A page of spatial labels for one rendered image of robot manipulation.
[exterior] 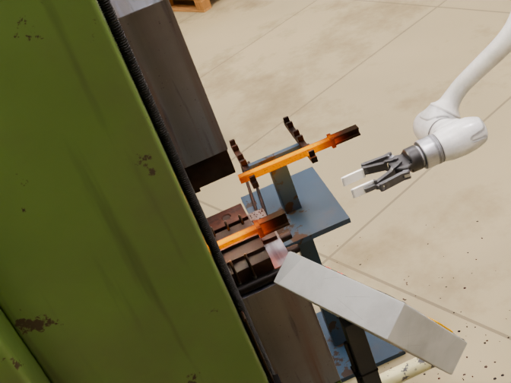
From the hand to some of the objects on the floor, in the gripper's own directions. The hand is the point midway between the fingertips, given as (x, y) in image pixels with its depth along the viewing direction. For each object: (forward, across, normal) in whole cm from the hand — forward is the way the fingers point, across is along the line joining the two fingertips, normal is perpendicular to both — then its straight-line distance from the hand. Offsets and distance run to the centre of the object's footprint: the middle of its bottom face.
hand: (356, 184), depth 222 cm
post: (+24, -58, -100) cm, 118 cm away
